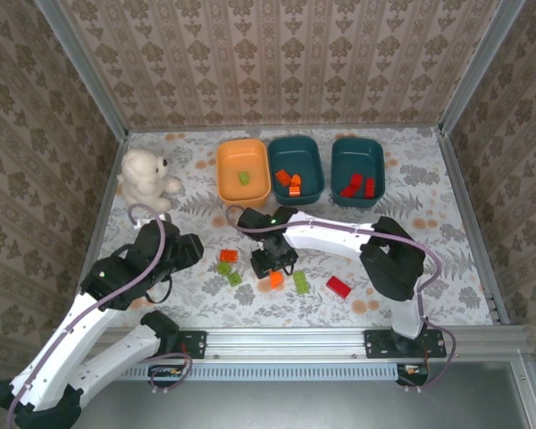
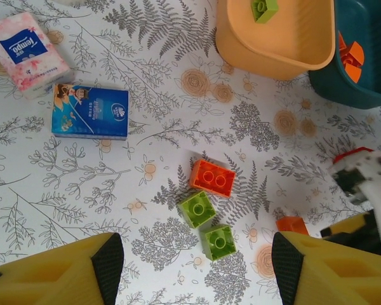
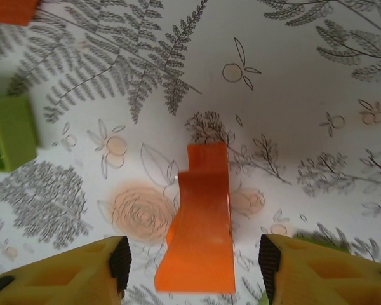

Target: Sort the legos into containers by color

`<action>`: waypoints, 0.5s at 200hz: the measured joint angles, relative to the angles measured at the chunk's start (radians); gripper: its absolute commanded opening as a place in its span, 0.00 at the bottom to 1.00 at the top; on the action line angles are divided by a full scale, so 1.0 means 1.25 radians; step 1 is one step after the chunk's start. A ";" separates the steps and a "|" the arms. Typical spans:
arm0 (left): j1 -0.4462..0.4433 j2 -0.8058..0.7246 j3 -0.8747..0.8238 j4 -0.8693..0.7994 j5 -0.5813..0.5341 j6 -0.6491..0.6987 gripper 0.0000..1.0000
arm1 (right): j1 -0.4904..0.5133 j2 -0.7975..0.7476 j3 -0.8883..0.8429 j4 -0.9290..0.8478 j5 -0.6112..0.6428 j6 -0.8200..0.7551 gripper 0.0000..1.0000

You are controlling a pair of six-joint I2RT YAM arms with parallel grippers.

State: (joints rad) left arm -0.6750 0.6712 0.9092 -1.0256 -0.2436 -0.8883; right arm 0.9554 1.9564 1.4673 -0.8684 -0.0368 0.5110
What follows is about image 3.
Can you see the orange curved lego piece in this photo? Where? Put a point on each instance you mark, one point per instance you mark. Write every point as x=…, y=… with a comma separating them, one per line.
x=203, y=222

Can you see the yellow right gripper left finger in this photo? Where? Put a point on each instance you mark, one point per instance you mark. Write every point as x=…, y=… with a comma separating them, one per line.
x=50, y=279

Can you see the white floral print tablecloth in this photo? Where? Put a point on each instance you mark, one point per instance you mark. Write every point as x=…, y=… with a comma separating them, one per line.
x=273, y=111

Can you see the orange lego brick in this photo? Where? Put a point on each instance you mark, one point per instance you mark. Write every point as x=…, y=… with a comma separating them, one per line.
x=9, y=11

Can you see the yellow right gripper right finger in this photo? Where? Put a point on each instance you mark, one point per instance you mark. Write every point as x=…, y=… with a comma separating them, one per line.
x=330, y=273

